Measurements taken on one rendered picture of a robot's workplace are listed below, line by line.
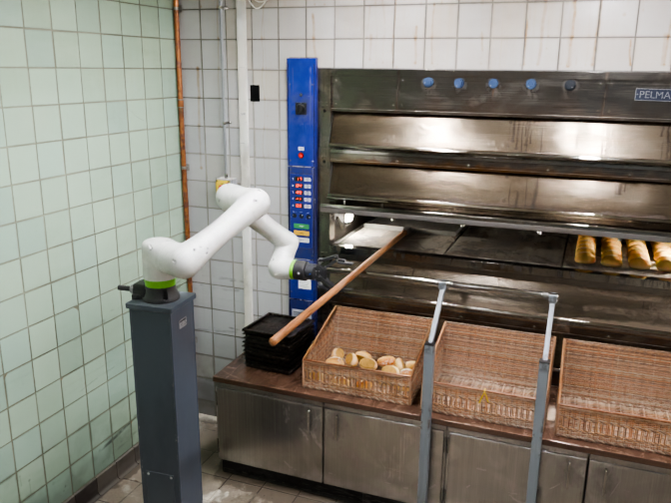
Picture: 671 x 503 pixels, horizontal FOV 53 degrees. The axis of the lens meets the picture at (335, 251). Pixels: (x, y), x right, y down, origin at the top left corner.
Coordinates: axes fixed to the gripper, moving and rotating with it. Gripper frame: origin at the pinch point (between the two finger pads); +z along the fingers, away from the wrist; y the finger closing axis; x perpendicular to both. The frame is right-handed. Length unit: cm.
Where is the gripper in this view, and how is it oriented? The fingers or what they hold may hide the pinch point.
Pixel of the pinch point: (348, 276)
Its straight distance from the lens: 305.9
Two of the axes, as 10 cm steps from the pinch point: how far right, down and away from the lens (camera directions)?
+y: -0.1, 9.6, 2.6
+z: 9.3, 1.1, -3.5
